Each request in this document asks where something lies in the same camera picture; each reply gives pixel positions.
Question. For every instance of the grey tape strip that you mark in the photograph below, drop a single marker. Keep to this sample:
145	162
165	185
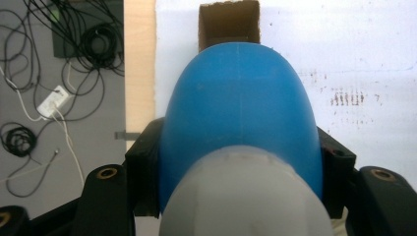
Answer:
123	135

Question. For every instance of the white power adapter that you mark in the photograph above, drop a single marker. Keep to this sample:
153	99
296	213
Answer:
52	102

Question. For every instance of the white table mat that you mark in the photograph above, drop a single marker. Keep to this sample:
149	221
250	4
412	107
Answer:
360	49

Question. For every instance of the blue cardboard box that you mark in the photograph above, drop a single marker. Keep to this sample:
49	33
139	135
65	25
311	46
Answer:
229	23

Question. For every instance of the blue bottle with white cap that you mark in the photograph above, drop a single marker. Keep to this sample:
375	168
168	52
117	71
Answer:
239	114

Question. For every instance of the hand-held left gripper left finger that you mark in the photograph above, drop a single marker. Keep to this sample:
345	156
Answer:
144	164

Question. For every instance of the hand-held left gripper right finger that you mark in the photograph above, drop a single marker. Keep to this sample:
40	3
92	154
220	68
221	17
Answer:
336	170

